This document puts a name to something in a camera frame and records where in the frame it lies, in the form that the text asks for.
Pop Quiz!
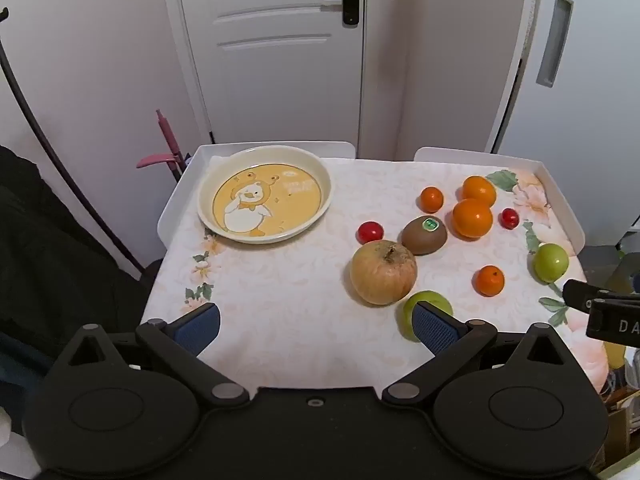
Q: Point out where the white tray table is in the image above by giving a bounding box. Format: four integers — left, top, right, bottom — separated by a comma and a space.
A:
157, 141, 587, 261

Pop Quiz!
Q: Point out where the thin black pole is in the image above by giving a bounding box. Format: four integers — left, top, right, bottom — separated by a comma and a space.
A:
0, 7, 147, 272

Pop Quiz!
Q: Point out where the small green fruit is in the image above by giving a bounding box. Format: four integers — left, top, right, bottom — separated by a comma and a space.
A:
531, 243, 570, 283

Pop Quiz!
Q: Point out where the white refrigerator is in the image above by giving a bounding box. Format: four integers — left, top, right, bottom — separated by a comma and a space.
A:
484, 0, 640, 251

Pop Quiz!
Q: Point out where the white panelled door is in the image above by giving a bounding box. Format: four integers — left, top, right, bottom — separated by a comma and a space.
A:
160, 0, 367, 156

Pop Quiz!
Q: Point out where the yellow-red apple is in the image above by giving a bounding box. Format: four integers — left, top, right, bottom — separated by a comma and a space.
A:
349, 240, 418, 306

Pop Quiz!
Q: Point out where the dark cloth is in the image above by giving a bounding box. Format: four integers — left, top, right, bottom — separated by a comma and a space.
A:
0, 145, 163, 346

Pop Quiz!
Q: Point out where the small tangerine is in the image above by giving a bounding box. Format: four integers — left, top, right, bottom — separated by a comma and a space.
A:
473, 265, 506, 297
419, 186, 445, 214

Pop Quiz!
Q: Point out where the grey object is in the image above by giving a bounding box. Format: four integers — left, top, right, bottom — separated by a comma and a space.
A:
582, 242, 640, 293

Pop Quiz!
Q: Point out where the yellow object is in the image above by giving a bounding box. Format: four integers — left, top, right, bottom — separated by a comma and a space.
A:
605, 342, 627, 377

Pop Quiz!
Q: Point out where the large orange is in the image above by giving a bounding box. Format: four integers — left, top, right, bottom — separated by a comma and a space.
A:
461, 175, 497, 208
452, 198, 494, 239

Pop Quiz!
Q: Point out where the large green fruit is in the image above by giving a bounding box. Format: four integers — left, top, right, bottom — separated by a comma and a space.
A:
397, 290, 454, 343

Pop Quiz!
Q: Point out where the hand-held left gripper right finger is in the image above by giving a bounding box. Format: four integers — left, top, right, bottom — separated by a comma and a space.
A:
382, 301, 583, 406

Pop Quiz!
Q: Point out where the pink stand behind table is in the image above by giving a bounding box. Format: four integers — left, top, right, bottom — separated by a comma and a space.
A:
136, 109, 193, 182

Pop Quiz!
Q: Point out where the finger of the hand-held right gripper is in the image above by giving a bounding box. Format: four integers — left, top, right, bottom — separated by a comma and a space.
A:
562, 280, 640, 313

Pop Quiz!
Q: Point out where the brown kiwi with green sticker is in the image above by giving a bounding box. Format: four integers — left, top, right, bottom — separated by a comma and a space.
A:
401, 215, 448, 256

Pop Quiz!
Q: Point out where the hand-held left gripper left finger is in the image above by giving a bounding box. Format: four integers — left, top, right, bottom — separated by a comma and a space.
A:
47, 302, 251, 408

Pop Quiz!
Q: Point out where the floral white tablecloth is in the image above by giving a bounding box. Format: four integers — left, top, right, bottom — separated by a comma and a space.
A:
140, 155, 611, 391

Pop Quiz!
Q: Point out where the cream bowl with duck print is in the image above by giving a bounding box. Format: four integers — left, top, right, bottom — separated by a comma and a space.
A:
196, 144, 333, 245

